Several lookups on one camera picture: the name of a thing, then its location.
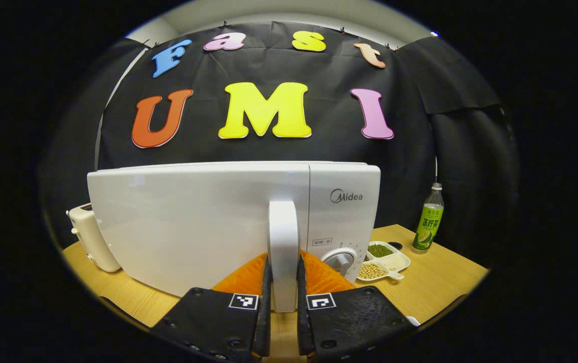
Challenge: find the green label drink bottle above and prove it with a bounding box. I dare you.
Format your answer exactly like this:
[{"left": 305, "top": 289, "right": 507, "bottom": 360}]
[{"left": 412, "top": 183, "right": 445, "bottom": 254}]

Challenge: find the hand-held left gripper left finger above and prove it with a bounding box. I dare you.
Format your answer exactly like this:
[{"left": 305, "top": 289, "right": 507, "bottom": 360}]
[{"left": 150, "top": 251, "right": 273, "bottom": 362}]

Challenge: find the white divided bean tray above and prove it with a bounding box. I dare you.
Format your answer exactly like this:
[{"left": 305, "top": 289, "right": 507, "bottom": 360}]
[{"left": 357, "top": 241, "right": 411, "bottom": 282}]

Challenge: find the white toaster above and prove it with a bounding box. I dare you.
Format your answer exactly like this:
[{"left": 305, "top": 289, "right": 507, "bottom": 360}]
[{"left": 67, "top": 203, "right": 121, "bottom": 273}]

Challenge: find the white microwave oven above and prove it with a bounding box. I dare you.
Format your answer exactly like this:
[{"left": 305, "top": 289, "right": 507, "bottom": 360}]
[{"left": 87, "top": 161, "right": 381, "bottom": 313}]

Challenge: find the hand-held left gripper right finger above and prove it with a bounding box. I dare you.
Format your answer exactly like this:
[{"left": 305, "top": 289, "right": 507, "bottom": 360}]
[{"left": 296, "top": 251, "right": 419, "bottom": 361}]

